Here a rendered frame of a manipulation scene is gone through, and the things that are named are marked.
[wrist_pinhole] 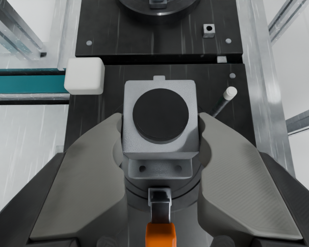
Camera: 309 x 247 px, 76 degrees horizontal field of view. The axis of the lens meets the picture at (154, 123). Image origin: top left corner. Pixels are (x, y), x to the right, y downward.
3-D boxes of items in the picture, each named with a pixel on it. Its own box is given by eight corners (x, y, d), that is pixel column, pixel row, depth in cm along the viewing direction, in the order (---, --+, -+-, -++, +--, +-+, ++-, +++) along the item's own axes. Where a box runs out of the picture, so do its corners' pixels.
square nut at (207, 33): (213, 37, 29) (215, 33, 28) (202, 37, 29) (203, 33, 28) (212, 28, 29) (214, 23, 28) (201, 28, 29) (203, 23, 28)
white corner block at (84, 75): (106, 100, 28) (98, 87, 25) (75, 100, 29) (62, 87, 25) (108, 71, 30) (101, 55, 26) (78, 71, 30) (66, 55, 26)
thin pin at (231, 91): (209, 125, 23) (238, 95, 15) (202, 125, 23) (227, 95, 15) (209, 118, 23) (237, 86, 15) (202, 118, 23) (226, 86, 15)
